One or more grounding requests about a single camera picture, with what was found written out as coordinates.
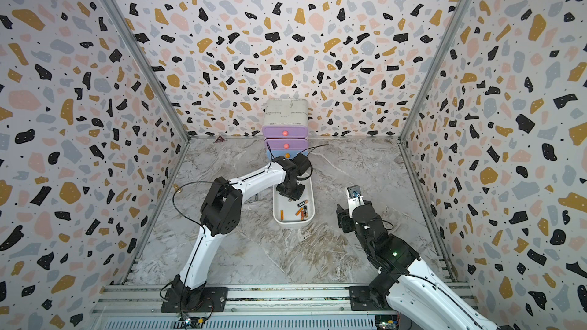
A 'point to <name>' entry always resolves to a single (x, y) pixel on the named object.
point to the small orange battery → (281, 215)
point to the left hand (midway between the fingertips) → (297, 195)
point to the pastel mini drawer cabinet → (285, 127)
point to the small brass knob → (176, 186)
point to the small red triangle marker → (220, 139)
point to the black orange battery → (302, 203)
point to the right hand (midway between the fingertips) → (348, 203)
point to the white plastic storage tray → (299, 212)
